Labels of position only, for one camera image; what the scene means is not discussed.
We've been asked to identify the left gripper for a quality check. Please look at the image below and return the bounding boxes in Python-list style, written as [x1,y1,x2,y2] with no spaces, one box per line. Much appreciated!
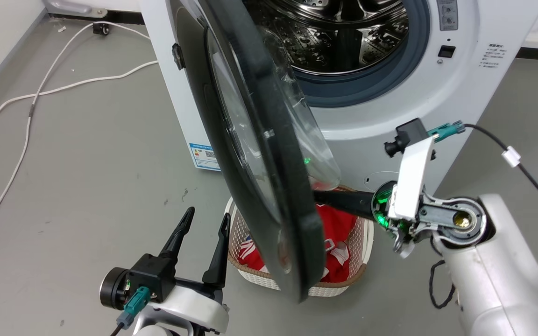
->
[131,207,232,336]

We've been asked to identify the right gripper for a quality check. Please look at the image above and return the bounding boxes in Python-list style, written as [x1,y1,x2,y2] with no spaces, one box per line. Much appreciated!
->
[313,180,438,259]

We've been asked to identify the black round washer door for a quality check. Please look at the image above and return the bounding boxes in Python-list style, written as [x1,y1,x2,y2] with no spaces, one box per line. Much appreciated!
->
[170,0,342,302]

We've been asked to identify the grey rubber door gasket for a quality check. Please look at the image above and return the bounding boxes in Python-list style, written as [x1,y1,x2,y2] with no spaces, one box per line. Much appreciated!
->
[292,0,431,108]

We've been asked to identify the white front-load washing machine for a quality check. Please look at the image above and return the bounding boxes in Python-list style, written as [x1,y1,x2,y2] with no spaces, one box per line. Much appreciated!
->
[139,0,538,193]

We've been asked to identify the black door hinge block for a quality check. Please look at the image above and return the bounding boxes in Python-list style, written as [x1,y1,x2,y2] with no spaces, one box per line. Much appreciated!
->
[171,43,186,71]

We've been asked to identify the red garment with white print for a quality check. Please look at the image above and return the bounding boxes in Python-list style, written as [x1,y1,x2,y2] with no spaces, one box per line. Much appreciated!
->
[238,203,358,284]

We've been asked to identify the white wicker laundry basket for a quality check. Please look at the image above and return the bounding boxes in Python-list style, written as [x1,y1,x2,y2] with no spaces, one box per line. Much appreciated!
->
[224,185,375,298]

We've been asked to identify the blue energy label sticker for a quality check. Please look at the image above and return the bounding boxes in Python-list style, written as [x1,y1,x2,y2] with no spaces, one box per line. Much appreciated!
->
[189,143,220,171]

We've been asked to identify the stainless steel washer drum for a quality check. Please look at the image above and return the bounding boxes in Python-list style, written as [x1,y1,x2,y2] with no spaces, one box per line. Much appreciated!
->
[243,0,410,75]

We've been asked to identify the grey warning label sticker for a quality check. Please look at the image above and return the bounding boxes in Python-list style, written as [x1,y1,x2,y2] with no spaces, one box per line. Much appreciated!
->
[437,0,459,31]

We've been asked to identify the white stand base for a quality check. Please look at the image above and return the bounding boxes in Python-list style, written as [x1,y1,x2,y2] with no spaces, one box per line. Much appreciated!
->
[44,0,109,19]

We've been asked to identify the white right camera bracket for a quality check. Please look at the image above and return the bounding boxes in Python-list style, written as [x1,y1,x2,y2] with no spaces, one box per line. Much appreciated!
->
[387,136,436,222]

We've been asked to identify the teal left camera connector cable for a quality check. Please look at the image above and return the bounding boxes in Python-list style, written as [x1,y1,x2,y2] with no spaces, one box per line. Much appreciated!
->
[109,287,151,336]

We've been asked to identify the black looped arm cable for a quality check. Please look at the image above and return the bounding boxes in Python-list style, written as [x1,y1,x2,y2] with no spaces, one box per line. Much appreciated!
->
[428,236,457,310]

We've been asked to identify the black cable with white ferrite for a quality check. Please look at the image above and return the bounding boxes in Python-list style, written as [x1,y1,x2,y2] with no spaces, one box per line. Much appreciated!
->
[427,120,538,227]

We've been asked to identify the long white floor cable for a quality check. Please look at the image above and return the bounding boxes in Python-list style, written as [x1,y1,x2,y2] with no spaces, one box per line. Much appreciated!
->
[0,21,152,264]

